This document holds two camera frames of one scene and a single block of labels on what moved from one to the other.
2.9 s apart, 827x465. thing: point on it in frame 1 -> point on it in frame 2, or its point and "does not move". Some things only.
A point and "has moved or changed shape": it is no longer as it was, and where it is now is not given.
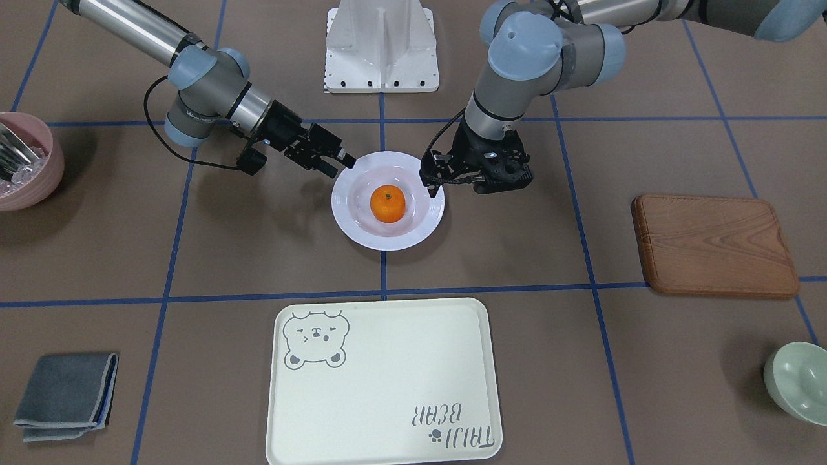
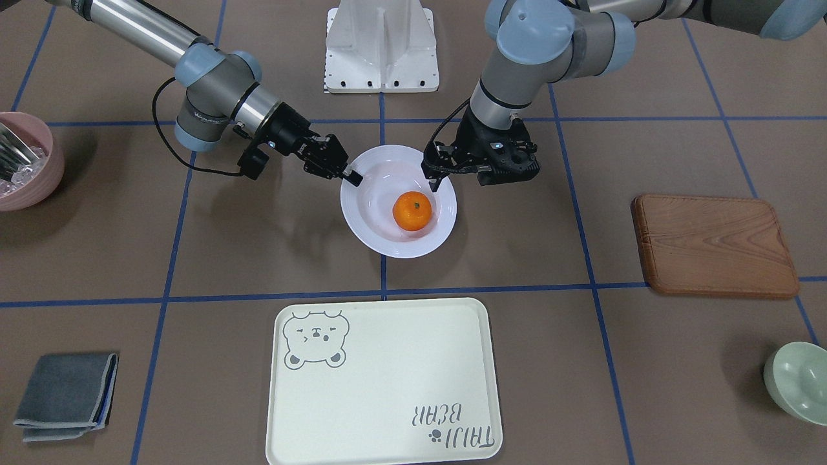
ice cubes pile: [24, 174] does not move
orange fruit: [387, 203] -> [411, 210]
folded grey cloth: [67, 394] does not move
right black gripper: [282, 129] does not move
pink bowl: [35, 134] does not move
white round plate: [351, 198] has moved or changed shape
